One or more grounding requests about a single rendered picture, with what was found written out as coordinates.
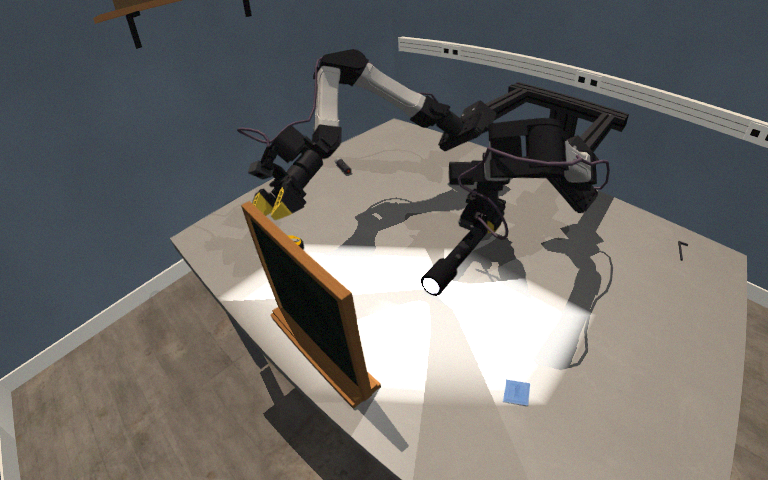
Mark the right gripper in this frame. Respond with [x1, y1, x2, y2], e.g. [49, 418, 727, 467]
[252, 165, 310, 220]

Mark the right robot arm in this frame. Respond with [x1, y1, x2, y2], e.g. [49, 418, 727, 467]
[248, 49, 482, 180]

